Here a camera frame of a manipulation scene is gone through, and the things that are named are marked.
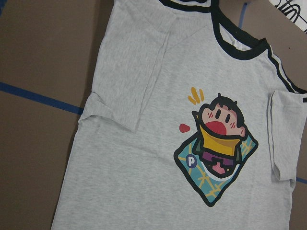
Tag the grey cartoon print t-shirt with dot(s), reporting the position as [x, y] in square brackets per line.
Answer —
[191, 124]

